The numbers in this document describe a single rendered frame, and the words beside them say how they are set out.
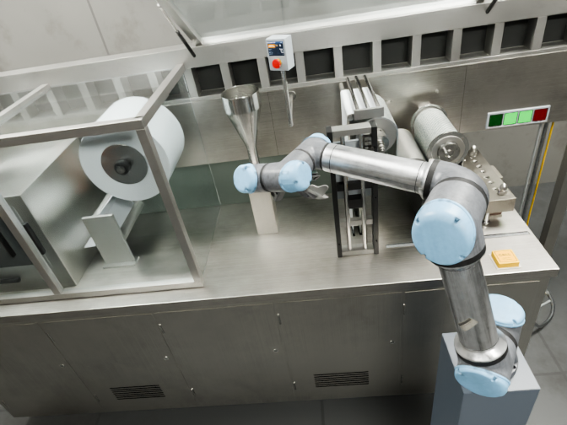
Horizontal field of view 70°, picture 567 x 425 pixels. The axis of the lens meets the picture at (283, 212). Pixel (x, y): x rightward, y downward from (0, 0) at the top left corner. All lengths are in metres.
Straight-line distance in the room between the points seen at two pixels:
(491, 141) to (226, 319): 2.48
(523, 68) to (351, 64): 0.68
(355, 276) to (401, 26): 0.96
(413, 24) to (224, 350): 1.52
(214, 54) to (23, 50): 1.91
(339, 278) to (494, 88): 1.01
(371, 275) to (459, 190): 0.76
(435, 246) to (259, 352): 1.19
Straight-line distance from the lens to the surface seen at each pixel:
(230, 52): 1.74
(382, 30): 1.74
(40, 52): 3.37
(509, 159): 3.63
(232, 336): 1.80
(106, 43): 3.15
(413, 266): 1.60
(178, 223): 1.45
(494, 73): 1.92
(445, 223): 0.82
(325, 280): 1.55
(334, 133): 1.34
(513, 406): 1.42
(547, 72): 2.01
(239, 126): 1.53
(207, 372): 2.03
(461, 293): 0.95
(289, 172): 0.96
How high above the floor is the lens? 2.01
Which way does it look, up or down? 35 degrees down
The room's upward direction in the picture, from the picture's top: 10 degrees counter-clockwise
